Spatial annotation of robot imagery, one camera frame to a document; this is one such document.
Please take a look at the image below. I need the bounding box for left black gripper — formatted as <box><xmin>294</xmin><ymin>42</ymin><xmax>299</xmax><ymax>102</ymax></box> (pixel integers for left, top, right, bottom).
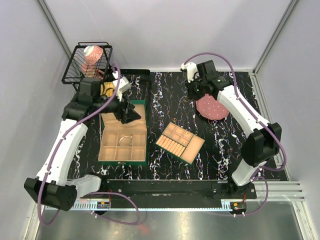
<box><xmin>94</xmin><ymin>89</ymin><xmax>142</xmax><ymax>124</ymax></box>

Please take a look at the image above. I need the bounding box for pearl ended bangle bracelet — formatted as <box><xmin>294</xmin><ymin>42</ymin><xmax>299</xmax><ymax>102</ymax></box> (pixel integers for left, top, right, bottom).
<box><xmin>118</xmin><ymin>135</ymin><xmax>133</xmax><ymax>148</ymax></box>

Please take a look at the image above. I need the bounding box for small green jewelry tray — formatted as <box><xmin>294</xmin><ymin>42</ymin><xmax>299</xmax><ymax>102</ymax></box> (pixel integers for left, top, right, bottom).
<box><xmin>155</xmin><ymin>122</ymin><xmax>205</xmax><ymax>165</ymax></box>

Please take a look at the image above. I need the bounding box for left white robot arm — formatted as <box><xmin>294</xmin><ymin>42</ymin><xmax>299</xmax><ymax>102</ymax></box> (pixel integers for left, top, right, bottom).
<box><xmin>24</xmin><ymin>77</ymin><xmax>140</xmax><ymax>211</ymax></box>

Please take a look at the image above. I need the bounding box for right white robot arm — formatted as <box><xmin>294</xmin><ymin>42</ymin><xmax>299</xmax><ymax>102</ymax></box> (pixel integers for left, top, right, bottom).
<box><xmin>181</xmin><ymin>60</ymin><xmax>282</xmax><ymax>199</ymax></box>

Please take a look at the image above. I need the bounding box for large green jewelry box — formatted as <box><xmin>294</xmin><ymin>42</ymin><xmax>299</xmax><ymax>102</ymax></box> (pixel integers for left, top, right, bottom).
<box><xmin>98</xmin><ymin>100</ymin><xmax>148</xmax><ymax>166</ymax></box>

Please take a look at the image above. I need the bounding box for pink polka dot plate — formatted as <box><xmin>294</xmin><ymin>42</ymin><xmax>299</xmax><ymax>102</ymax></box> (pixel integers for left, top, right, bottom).
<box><xmin>195</xmin><ymin>94</ymin><xmax>230</xmax><ymax>121</ymax></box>

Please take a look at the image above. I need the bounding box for yellow woven tray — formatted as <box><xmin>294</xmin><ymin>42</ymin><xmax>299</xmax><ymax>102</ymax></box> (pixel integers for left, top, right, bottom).
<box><xmin>100</xmin><ymin>82</ymin><xmax>116</xmax><ymax>98</ymax></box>

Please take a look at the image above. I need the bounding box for pink patterned cup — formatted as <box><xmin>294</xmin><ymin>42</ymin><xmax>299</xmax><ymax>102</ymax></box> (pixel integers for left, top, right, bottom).
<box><xmin>81</xmin><ymin>62</ymin><xmax>104</xmax><ymax>81</ymax></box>

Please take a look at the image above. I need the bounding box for pink patterned ceramic bowl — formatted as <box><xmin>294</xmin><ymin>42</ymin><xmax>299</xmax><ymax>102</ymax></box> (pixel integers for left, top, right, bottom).
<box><xmin>83</xmin><ymin>45</ymin><xmax>103</xmax><ymax>65</ymax></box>

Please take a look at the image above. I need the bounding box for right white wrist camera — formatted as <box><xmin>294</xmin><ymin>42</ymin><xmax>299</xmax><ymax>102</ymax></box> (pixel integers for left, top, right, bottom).
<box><xmin>180</xmin><ymin>62</ymin><xmax>198</xmax><ymax>83</ymax></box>

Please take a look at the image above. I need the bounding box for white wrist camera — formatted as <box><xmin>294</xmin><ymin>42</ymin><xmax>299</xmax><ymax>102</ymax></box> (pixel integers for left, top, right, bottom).
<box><xmin>116</xmin><ymin>76</ymin><xmax>131</xmax><ymax>102</ymax></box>
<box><xmin>180</xmin><ymin>62</ymin><xmax>198</xmax><ymax>83</ymax></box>

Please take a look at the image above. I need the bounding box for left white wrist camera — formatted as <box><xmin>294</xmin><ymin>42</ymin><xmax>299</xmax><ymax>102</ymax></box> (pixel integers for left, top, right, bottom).
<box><xmin>116</xmin><ymin>76</ymin><xmax>131</xmax><ymax>102</ymax></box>

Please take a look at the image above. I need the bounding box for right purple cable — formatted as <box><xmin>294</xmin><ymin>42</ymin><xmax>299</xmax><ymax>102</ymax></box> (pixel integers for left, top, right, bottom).
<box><xmin>183</xmin><ymin>52</ymin><xmax>287</xmax><ymax>217</ymax></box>

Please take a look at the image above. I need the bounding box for black wire dish rack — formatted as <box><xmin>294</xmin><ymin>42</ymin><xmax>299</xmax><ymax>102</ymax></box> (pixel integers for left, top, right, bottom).
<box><xmin>61</xmin><ymin>41</ymin><xmax>151</xmax><ymax>106</ymax></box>

